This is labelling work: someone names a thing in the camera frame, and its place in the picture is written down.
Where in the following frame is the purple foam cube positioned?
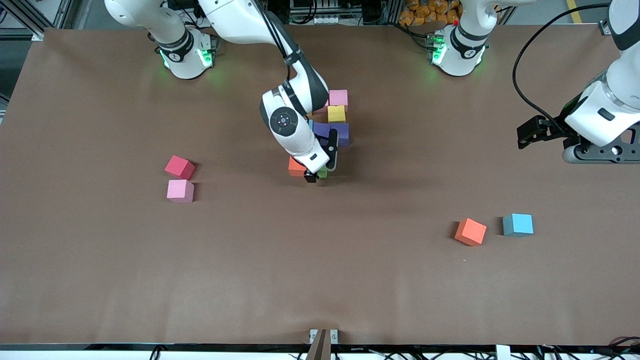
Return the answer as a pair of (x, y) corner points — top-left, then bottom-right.
(312, 122), (332, 147)
(330, 123), (350, 147)

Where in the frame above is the brown table cover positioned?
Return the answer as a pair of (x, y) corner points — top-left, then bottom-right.
(0, 24), (640, 347)

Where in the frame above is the red foam cube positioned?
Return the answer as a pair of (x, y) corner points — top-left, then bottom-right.
(164, 155), (196, 180)

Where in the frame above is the pile of orange items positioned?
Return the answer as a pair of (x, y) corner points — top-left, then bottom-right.
(399, 0), (463, 27)

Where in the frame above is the white power strip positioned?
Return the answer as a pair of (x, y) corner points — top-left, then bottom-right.
(291, 14), (342, 26)

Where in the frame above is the front camera mount bracket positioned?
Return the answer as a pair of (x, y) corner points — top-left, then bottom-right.
(309, 328), (339, 360)

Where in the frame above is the aluminium frame profile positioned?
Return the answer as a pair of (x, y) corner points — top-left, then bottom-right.
(0, 0), (76, 42)

